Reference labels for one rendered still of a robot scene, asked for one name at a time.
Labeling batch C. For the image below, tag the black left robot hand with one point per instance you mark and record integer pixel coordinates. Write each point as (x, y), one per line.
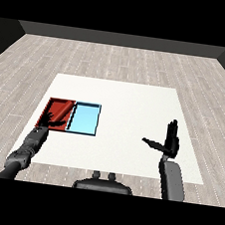
(47, 121)

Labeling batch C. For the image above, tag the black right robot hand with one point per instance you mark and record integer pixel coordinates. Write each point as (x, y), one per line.
(172, 140)

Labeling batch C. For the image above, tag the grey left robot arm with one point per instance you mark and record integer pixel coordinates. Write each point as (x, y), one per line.
(30, 144)

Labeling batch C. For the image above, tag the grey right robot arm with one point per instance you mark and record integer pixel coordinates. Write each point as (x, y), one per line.
(172, 179)

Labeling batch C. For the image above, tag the shallow red open box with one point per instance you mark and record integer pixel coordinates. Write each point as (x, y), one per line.
(54, 105)

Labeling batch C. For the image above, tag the small red can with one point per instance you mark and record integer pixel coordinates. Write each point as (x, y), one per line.
(65, 109)

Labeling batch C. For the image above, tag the shallow light blue open box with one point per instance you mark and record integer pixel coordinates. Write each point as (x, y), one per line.
(84, 118)

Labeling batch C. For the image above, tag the dark grey robot body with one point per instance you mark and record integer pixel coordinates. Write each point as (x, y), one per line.
(103, 184)

